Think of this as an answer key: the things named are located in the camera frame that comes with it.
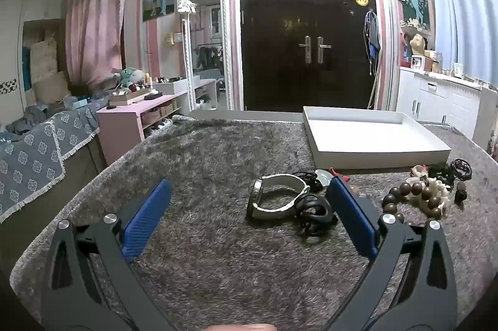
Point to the teal plush toy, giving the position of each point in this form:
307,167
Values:
130,76

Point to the white shallow tray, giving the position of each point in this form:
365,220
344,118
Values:
362,136

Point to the pink curtain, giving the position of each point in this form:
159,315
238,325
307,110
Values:
97,27

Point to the small dark hair clip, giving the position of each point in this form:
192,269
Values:
460,193

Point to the white framed standing mirror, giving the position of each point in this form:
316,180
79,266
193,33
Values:
225,43

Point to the beige mannequin head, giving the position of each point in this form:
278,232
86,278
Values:
417,43

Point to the dark double door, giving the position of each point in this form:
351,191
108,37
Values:
280,43

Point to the wall light switch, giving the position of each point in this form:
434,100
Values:
173,37

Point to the pink shoe shelf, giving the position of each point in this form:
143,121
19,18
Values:
120,128

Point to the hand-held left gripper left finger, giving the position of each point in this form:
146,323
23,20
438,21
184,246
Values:
148,214

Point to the broom stick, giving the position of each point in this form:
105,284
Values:
374,93

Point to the hanging bags on door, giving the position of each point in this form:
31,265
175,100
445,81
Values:
372,35

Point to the blue floral sofa cover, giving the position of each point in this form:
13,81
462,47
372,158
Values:
31,160

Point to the wooden tray with trinkets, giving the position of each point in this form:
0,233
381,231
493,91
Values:
128,97

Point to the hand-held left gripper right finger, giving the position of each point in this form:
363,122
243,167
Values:
352,214

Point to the blue curtain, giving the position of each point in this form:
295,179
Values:
463,4

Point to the white flower ornament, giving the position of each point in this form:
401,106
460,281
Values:
188,5

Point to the white cabinet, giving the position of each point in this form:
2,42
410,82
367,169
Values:
435,97

